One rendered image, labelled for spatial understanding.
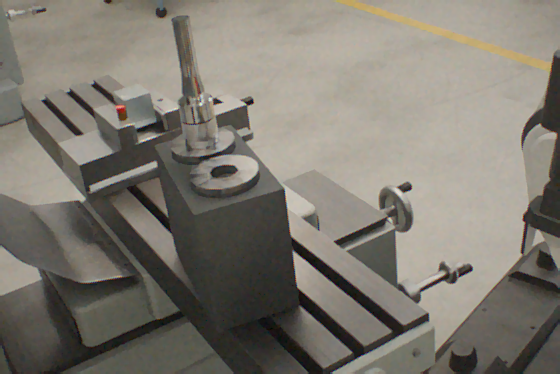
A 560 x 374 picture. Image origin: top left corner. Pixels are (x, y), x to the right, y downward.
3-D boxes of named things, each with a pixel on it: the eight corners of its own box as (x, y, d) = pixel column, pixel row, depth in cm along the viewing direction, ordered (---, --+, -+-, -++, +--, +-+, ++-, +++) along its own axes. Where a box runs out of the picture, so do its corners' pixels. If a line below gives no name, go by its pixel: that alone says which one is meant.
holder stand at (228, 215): (248, 229, 123) (230, 115, 113) (301, 306, 105) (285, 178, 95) (175, 251, 120) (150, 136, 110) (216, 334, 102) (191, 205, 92)
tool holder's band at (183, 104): (217, 107, 103) (215, 100, 102) (182, 115, 101) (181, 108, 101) (208, 95, 107) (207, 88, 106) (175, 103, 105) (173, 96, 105)
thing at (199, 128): (223, 143, 105) (217, 107, 103) (189, 152, 104) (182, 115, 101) (214, 130, 109) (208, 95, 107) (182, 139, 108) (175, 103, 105)
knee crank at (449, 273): (461, 265, 182) (461, 244, 179) (479, 276, 178) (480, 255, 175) (389, 303, 173) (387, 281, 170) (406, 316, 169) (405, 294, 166)
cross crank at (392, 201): (395, 213, 188) (393, 171, 183) (427, 233, 179) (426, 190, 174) (342, 237, 182) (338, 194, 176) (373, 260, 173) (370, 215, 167)
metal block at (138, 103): (143, 112, 148) (137, 83, 145) (156, 121, 143) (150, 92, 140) (118, 120, 146) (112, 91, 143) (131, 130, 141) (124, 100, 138)
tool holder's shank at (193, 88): (208, 99, 103) (195, 18, 97) (185, 105, 102) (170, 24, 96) (203, 91, 105) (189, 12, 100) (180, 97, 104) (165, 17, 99)
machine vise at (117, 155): (220, 115, 163) (212, 66, 157) (256, 138, 151) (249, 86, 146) (62, 172, 148) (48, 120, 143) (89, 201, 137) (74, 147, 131)
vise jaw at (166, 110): (165, 104, 153) (162, 85, 151) (194, 123, 144) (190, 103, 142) (138, 113, 151) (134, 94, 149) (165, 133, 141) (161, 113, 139)
